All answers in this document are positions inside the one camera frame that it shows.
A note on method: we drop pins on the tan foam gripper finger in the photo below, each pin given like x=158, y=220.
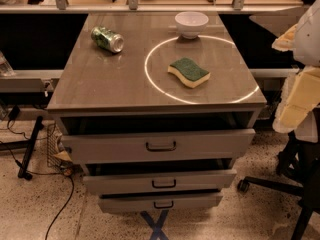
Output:
x=300, y=95
x=285, y=41

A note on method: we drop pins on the green soda can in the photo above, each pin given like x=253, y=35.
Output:
x=107, y=39

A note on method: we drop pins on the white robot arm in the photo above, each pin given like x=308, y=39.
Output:
x=306, y=46

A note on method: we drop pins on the white bowl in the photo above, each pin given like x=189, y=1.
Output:
x=190, y=23

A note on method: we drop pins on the top grey drawer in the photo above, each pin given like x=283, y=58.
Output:
x=155, y=147

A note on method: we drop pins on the grey drawer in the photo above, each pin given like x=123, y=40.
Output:
x=155, y=147
x=159, y=182
x=160, y=202

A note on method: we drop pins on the green yellow sponge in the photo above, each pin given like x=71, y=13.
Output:
x=188, y=72

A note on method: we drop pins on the grey drawer cabinet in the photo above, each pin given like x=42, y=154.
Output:
x=131, y=93

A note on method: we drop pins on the middle grey drawer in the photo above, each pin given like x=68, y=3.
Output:
x=159, y=182

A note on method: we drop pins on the bottom grey drawer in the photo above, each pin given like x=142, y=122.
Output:
x=160, y=202

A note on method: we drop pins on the black stand leg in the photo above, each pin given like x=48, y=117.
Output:
x=23, y=173

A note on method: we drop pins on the clear plastic bottle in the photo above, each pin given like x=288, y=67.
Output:
x=5, y=68

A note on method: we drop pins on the wire mesh basket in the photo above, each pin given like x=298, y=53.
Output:
x=57, y=156

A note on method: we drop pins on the grey metal rail shelf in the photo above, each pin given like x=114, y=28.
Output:
x=30, y=81

